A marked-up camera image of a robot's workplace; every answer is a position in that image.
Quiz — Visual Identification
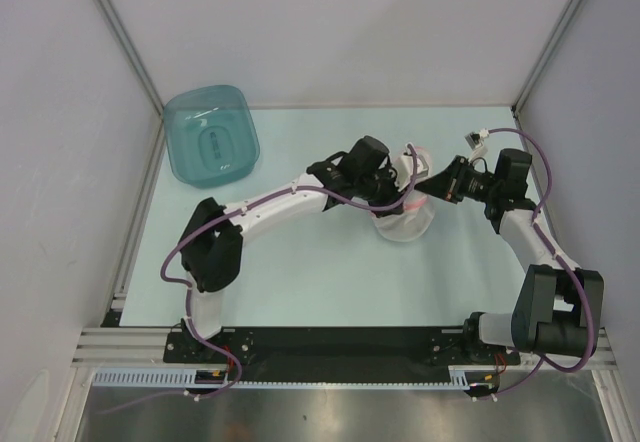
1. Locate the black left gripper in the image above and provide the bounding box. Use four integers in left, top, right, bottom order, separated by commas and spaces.
355, 163, 411, 219

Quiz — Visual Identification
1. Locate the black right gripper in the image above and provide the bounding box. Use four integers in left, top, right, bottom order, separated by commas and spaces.
415, 155, 501, 204

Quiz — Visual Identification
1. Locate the pink mesh laundry bag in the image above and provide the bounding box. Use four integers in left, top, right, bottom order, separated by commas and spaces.
369, 144, 435, 243

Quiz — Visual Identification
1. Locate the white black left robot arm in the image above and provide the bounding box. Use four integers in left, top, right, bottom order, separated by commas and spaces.
179, 136, 411, 362

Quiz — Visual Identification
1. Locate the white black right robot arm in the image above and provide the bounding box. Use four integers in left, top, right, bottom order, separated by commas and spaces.
415, 148, 604, 363

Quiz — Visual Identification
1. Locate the teal plastic tub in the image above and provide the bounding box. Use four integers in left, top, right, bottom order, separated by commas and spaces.
162, 85, 260, 189

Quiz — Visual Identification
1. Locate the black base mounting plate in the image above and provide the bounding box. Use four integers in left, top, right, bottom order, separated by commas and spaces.
163, 325, 522, 394

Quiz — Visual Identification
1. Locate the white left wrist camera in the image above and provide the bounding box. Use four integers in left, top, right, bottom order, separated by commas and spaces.
392, 146, 433, 190

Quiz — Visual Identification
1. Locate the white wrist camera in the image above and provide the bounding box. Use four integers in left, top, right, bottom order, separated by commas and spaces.
465, 129, 490, 162
392, 146, 433, 190

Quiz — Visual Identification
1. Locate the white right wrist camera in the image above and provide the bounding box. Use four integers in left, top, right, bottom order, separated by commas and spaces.
465, 129, 490, 162

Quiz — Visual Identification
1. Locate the white slotted cable duct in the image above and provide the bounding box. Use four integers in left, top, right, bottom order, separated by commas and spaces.
92, 366, 497, 391

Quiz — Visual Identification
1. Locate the aluminium right corner post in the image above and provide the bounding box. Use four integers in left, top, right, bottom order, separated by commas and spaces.
511, 0, 586, 119

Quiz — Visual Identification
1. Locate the aluminium corner post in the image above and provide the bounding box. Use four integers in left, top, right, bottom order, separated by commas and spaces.
511, 0, 586, 119
74, 0, 166, 113

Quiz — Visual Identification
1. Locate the aluminium front frame rail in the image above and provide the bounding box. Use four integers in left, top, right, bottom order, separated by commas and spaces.
69, 326, 619, 369

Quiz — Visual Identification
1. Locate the aluminium left corner post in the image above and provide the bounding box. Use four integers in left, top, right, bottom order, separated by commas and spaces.
74, 0, 166, 113

